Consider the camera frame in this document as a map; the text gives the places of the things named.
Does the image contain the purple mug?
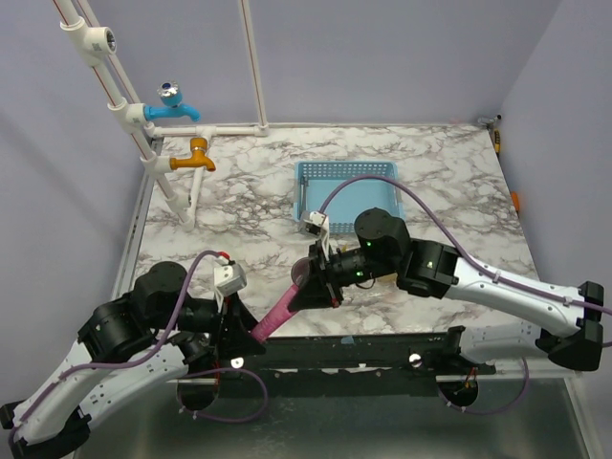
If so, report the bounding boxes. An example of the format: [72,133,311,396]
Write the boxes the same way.
[291,257,310,287]

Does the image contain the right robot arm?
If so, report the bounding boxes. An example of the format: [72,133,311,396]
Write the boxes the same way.
[289,208,603,375]

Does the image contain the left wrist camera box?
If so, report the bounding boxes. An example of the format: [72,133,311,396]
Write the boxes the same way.
[213,263,248,297]

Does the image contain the blue tap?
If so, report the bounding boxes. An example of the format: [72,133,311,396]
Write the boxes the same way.
[143,80,201,122]

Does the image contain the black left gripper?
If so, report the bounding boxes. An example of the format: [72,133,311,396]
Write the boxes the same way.
[153,287,269,360]

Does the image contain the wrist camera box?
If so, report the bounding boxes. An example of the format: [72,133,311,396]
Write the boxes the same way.
[213,263,248,297]
[299,210,330,240]

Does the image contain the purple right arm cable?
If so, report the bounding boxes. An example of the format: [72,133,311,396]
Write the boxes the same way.
[318,174,612,416]

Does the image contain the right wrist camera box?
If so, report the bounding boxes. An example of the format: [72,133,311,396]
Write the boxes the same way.
[299,210,330,240]

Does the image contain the white pvc pipe frame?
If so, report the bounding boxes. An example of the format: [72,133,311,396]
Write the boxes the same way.
[54,1,270,231]

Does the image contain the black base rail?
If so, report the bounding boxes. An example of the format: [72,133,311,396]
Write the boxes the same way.
[155,327,498,398]

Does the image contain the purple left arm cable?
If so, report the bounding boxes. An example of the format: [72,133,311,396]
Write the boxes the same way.
[8,249,270,446]

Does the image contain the orange tap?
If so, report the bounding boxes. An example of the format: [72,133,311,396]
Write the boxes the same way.
[169,137,216,172]

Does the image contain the light blue perforated basket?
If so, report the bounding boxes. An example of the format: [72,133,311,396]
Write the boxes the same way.
[294,161,404,234]

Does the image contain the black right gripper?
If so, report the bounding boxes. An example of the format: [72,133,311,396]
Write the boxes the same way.
[288,240,398,311]

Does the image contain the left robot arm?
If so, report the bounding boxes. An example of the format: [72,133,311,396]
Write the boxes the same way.
[1,260,264,458]

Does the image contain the yellow clamp tool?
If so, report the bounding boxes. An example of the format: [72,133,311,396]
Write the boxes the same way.
[477,114,503,156]

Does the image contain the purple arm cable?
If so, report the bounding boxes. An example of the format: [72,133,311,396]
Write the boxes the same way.
[8,249,270,446]
[318,174,612,416]

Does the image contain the orange clip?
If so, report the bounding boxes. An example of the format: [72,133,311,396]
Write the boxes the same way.
[511,191,521,213]

